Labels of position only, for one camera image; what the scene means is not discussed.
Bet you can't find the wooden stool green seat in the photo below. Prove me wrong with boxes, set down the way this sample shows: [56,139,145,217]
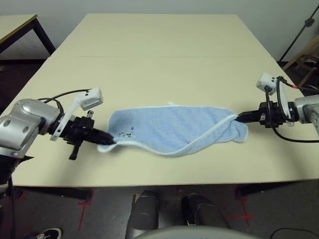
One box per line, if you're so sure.
[283,34,319,87]

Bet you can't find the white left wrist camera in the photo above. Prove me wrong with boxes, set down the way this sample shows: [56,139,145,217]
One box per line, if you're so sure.
[51,86,104,141]

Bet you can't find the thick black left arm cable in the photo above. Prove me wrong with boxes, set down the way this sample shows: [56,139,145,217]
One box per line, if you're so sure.
[7,174,15,225]

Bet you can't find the thin black left camera cable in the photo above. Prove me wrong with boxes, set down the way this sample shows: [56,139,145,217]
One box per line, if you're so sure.
[37,89,90,118]

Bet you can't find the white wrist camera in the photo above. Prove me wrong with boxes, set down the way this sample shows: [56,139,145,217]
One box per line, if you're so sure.
[51,86,104,141]
[256,73,296,125]

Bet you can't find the bystander black white shoe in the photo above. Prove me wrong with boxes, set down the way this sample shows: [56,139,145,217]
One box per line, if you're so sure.
[36,227,63,239]

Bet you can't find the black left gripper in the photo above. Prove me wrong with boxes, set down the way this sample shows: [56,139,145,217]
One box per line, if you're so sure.
[59,111,116,160]

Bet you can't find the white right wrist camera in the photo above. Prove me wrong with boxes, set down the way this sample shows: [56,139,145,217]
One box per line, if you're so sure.
[256,73,296,125]

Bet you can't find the beige side table black legs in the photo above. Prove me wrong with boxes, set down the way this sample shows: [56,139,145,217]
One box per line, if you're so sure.
[0,13,57,60]

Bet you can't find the light blue towel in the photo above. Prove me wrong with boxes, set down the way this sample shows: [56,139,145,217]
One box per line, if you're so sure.
[97,101,250,158]

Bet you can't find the grey robot torso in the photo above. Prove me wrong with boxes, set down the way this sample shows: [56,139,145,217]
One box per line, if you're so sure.
[134,225,252,239]

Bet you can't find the black tripod stand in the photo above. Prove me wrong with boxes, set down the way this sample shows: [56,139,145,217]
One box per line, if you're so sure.
[278,4,319,63]

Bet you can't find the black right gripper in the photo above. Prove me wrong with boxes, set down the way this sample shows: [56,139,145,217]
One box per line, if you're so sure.
[235,101,291,128]

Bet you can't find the grey robot left leg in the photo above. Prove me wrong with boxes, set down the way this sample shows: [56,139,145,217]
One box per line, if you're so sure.
[127,189,160,239]

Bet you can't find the grey robot right leg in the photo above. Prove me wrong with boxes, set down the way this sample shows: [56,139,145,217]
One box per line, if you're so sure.
[181,195,231,231]

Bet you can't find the grey robot leg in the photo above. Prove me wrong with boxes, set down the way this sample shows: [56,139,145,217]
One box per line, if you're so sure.
[181,195,231,231]
[127,189,160,239]

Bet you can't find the black floor cable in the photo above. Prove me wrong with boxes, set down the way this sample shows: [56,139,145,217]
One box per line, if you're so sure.
[270,227,319,239]

